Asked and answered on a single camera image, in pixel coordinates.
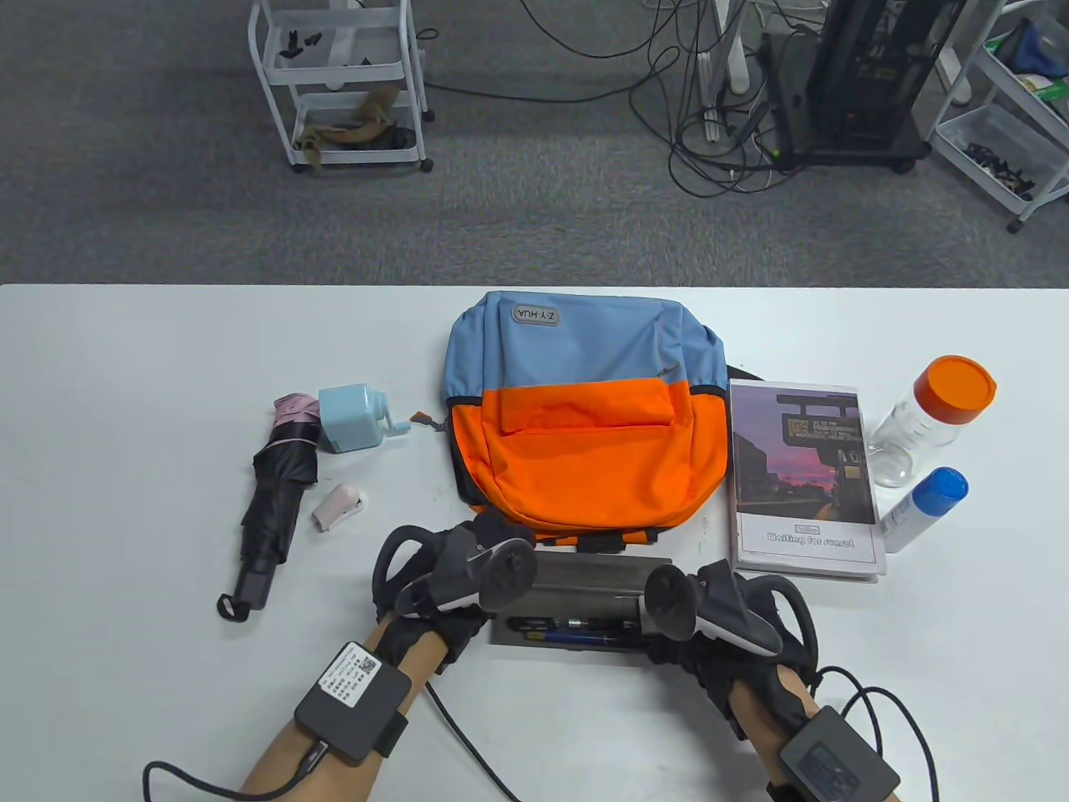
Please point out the dark grey pencil case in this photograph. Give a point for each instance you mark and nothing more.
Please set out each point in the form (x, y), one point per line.
(585, 585)

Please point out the light blue pencil sharpener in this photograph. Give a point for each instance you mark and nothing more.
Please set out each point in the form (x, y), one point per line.
(351, 418)

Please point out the white bottle blue cap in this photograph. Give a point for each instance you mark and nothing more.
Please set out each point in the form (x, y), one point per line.
(923, 510)

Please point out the person's right hand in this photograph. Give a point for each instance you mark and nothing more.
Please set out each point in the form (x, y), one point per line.
(710, 677)

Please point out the clear bottle orange lid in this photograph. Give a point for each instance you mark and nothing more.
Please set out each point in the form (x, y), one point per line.
(952, 393)

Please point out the sunset cover notebook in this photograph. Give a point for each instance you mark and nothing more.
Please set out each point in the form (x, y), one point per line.
(802, 468)

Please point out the navy blue pen gold trim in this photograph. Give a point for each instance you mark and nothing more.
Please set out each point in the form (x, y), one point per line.
(585, 639)

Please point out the person's left forearm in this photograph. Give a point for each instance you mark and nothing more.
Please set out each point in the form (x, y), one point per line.
(413, 660)

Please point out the white table leg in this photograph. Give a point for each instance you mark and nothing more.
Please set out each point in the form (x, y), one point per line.
(735, 50)

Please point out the black pen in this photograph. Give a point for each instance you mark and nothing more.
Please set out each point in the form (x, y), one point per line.
(534, 623)

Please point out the person's left hand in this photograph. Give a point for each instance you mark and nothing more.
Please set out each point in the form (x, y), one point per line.
(493, 526)

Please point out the black wrist module white label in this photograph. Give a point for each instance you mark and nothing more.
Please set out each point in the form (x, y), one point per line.
(351, 702)

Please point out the small white pink clip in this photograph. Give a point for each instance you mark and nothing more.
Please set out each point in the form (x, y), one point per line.
(334, 505)

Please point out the orange and blue school bag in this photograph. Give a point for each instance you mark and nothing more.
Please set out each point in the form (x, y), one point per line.
(585, 451)

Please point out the black folded umbrella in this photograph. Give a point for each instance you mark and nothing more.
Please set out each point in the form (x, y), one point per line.
(280, 484)

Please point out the white rolling cart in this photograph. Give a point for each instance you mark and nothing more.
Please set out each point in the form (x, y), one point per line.
(342, 67)

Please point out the black tracking controller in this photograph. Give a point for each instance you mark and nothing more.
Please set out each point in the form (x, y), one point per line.
(718, 614)
(501, 572)

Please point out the black equipment rack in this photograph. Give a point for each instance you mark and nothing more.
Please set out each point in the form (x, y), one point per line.
(860, 75)

